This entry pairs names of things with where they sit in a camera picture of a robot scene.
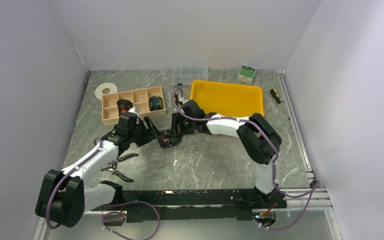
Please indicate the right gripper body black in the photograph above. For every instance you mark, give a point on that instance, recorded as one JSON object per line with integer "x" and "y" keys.
{"x": 188, "y": 127}

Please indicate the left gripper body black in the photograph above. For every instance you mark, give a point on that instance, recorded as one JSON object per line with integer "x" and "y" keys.
{"x": 140, "y": 134}

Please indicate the navy floral necktie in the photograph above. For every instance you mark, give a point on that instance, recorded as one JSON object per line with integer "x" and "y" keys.
{"x": 166, "y": 140}

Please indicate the wooden compartment organizer box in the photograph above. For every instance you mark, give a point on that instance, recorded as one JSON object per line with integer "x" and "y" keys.
{"x": 139, "y": 97}

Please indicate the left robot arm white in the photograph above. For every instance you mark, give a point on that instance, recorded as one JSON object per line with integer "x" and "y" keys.
{"x": 63, "y": 198}

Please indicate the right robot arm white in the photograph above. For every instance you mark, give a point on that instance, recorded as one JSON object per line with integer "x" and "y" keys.
{"x": 259, "y": 139}

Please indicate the white tape roll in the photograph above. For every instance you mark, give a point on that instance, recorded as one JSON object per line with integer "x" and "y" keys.
{"x": 105, "y": 89}

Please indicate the dark rolled tie orange pattern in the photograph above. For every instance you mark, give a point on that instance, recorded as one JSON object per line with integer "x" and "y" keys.
{"x": 123, "y": 106}

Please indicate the blue rolled tie yellow flowers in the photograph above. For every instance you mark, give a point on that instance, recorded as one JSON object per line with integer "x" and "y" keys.
{"x": 155, "y": 103}

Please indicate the small black curved piece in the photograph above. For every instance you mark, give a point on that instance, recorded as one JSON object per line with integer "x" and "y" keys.
{"x": 114, "y": 167}

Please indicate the clear plastic parts box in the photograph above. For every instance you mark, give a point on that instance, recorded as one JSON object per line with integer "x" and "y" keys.
{"x": 185, "y": 75}

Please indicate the yellow plastic tray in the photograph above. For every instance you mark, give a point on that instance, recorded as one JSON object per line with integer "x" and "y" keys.
{"x": 227, "y": 99}

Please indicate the green white small box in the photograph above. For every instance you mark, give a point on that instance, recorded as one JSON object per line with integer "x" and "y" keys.
{"x": 246, "y": 74}

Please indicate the black yellow screwdriver right side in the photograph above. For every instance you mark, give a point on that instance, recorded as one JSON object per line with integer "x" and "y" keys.
{"x": 276, "y": 97}

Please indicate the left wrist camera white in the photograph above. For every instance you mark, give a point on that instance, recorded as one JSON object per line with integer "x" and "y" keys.
{"x": 135, "y": 110}

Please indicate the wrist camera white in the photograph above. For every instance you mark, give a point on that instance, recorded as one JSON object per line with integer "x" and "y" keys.
{"x": 135, "y": 110}
{"x": 181, "y": 100}

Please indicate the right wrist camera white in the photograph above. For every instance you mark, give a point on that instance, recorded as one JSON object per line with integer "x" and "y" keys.
{"x": 181, "y": 100}

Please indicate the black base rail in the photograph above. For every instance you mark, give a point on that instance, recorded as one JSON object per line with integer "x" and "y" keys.
{"x": 194, "y": 204}

